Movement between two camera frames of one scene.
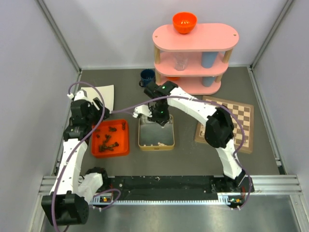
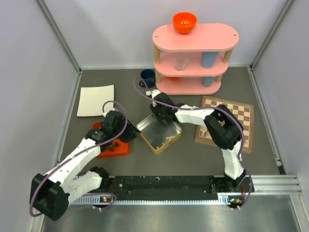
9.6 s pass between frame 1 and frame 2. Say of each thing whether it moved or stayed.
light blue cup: stayed
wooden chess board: stayed
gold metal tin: moved
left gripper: moved
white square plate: stayed
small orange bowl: stayed
